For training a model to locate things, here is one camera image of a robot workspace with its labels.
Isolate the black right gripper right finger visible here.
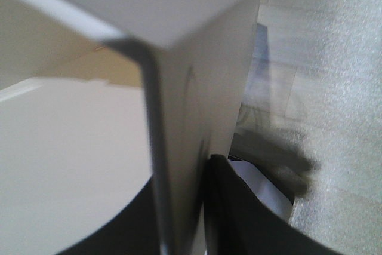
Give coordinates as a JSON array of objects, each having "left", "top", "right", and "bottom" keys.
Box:
[{"left": 204, "top": 155, "right": 336, "bottom": 254}]

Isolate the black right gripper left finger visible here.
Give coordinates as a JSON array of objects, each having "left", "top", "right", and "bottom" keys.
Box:
[{"left": 62, "top": 39, "right": 173, "bottom": 254}]

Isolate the white plastic trash bin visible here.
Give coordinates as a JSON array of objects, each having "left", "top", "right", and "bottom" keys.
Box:
[{"left": 1, "top": 0, "right": 260, "bottom": 254}]

